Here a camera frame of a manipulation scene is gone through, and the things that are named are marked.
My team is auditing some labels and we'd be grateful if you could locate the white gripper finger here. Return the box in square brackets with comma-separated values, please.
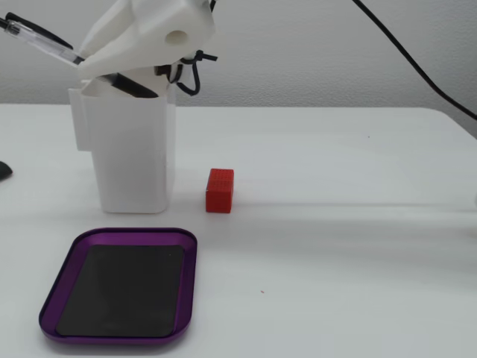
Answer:
[80, 66, 177, 98]
[77, 0, 168, 74]

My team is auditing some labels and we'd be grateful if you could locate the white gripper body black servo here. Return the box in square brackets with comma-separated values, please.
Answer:
[122, 0, 224, 72]

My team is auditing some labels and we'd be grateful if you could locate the black clear ballpoint pen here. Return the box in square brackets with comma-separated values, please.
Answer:
[0, 12, 160, 100]

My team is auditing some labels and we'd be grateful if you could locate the white plastic pen holder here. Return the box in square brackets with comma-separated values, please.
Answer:
[68, 76, 177, 215]

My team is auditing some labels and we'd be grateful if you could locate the black zip tie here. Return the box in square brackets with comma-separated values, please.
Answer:
[193, 50, 219, 65]

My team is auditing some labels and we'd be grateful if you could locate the red perforated rectangular block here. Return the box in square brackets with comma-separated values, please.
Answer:
[205, 168, 235, 214]

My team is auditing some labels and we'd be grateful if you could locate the purple metal tray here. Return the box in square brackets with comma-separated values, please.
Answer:
[38, 227, 198, 345]

